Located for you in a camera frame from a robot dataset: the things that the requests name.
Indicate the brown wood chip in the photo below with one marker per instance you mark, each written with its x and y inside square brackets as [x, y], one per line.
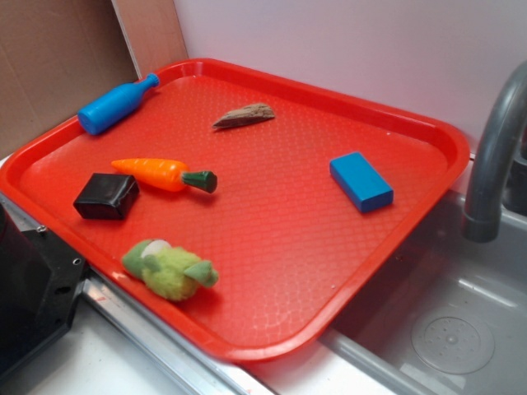
[245, 116]

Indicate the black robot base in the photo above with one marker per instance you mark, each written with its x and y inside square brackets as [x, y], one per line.
[41, 280]

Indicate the red plastic tray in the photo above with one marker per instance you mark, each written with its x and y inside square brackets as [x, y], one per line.
[290, 247]

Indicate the orange toy carrot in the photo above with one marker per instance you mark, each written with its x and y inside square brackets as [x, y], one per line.
[168, 175]

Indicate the blue rectangular block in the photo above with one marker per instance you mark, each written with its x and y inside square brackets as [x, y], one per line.
[362, 184]

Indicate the green plush toy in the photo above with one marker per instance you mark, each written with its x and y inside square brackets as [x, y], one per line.
[173, 273]

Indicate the black cube block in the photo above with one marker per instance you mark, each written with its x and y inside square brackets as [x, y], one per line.
[107, 197]

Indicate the blue plastic toy bottle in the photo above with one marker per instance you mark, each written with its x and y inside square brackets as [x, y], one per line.
[115, 105]

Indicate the grey toy sink basin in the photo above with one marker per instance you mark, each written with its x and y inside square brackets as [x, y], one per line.
[443, 315]

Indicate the grey toy faucet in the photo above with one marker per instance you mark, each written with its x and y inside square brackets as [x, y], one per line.
[498, 176]

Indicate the brown cardboard panel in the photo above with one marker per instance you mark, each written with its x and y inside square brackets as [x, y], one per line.
[57, 56]

